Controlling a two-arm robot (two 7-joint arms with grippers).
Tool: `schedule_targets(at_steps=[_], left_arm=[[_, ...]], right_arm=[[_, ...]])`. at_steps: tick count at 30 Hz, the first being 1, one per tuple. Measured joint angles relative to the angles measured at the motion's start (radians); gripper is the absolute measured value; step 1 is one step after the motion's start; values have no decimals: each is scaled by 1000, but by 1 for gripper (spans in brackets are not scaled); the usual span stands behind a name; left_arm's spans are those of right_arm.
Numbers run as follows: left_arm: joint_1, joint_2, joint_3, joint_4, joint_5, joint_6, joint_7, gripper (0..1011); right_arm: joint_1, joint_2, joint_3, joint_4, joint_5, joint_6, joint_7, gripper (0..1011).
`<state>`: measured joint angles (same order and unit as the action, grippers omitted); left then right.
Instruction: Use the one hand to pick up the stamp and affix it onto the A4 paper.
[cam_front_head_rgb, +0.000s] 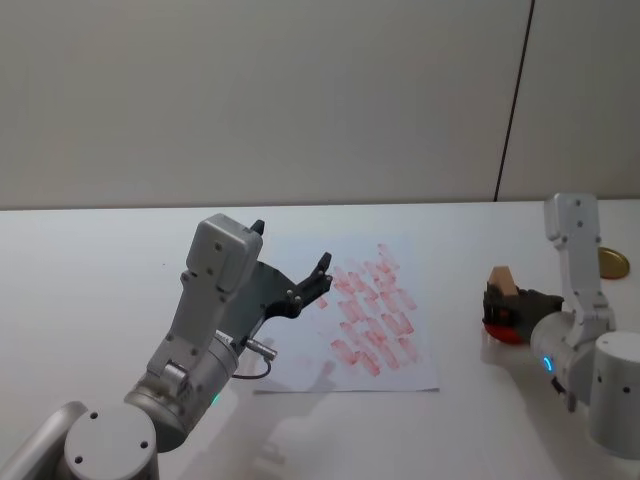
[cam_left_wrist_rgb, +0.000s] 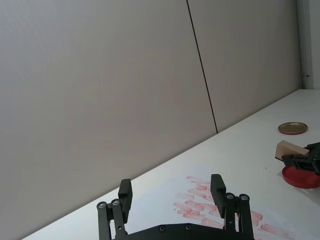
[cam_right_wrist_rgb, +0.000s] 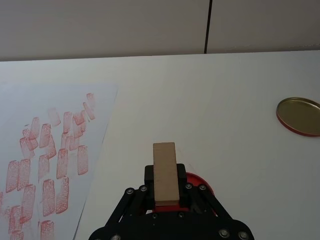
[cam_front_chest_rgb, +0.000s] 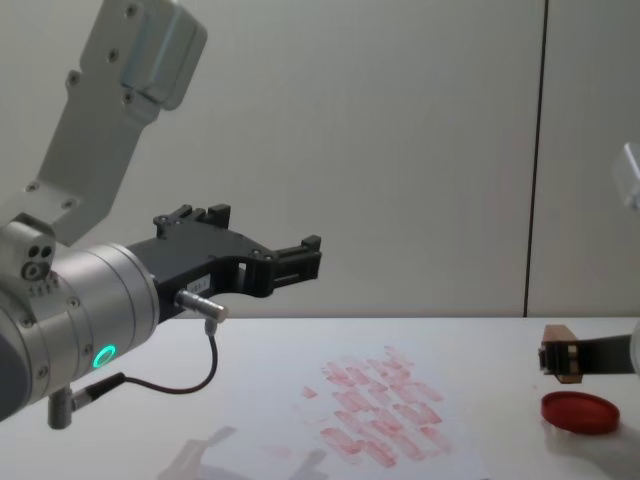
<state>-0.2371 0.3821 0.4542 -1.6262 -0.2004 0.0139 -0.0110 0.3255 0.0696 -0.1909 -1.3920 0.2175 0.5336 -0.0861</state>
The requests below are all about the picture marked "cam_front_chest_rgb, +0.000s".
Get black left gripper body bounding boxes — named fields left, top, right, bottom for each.
left=125, top=225, right=275, bottom=322

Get wooden stamp block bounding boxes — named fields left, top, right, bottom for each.
left=541, top=323, right=587, bottom=386

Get round red ink pad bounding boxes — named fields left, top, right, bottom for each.
left=540, top=390, right=622, bottom=437

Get white paper red stamp marks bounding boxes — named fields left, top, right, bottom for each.
left=202, top=339, right=492, bottom=480

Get thin dark cable silver plugs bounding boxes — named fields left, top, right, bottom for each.
left=46, top=288, right=231, bottom=431

